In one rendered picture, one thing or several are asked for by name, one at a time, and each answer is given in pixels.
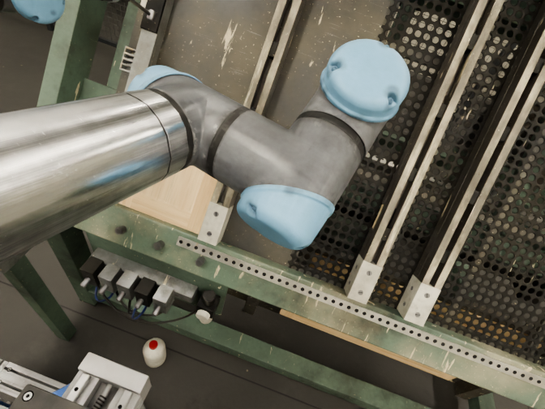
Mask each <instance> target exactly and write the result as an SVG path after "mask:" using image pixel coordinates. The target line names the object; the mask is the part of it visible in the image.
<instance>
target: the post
mask: <svg viewBox="0 0 545 409"><path fill-rule="evenodd" d="M4 276H5V277H6V278H7V279H8V280H9V282H10V283H11V284H12V285H13V286H14V288H15V289H16V290H17V291H18V292H19V293H20V294H21V295H22V296H23V297H24V299H25V300H26V301H27V302H28V304H29V305H30V306H31V307H32V308H33V310H34V311H35V312H36V313H37V314H38V316H39V317H40V318H41V319H42V320H43V321H44V322H45V323H46V324H47V325H48V326H49V328H50V329H51V330H52V331H53V332H54V334H55V335H56V336H57V337H58V338H60V339H62V340H65V341H67V342H69V341H70V339H71V338H72V336H73V335H74V334H75V332H76V328H75V327H74V326H73V324H72V323H71V321H70V319H69V318H68V317H67V315H66V313H65V312H64V311H63V310H62V308H61V306H60V305H59V304H58V302H57V300H56V299H55V298H54V296H53V295H52V293H51V292H50V290H49V289H48V287H47V286H46V285H45V283H44V282H43V280H42V279H41V277H40V276H39V274H38V273H37V271H36V270H35V269H34V267H33V266H32V264H31V262H30V261H29V260H28V258H27V257H26V256H25V255H24V256H23V257H22V258H21V259H20V260H19V261H18V262H17V263H16V264H14V265H13V266H12V267H11V268H10V269H9V270H8V271H7V272H6V273H4Z"/></svg>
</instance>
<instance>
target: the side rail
mask: <svg viewBox="0 0 545 409"><path fill-rule="evenodd" d="M107 3H108V2H107V1H100V0H65V9H64V12H63V14H62V16H61V17H60V19H58V20H57V21H56V24H55V28H54V34H53V38H52V41H51V46H50V49H49V56H48V59H47V63H46V67H45V74H44V77H43V80H42V85H41V91H40V95H39V98H38V102H37V106H36V107H38V106H43V105H52V104H57V103H62V102H67V101H76V100H79V95H80V92H81V88H82V85H83V82H84V78H86V79H88V77H89V74H90V71H91V67H92V61H93V58H94V54H95V51H96V47H97V42H98V38H99V35H100V31H101V25H102V22H103V19H104V15H105V10H106V7H107Z"/></svg>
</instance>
